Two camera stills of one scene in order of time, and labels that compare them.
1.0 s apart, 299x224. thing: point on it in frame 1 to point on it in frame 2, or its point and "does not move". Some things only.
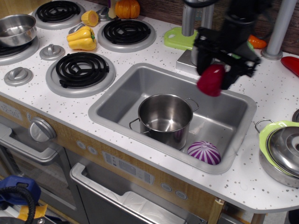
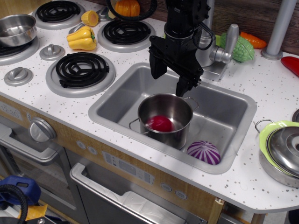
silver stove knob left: x=18 y=76 does not move
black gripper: x=230 y=48 to x=179 y=55
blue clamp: x=19 y=198 does not move
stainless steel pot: x=166 y=118 does not move
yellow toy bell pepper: x=83 y=38 does not move
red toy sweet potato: x=211 y=80 to x=160 y=123
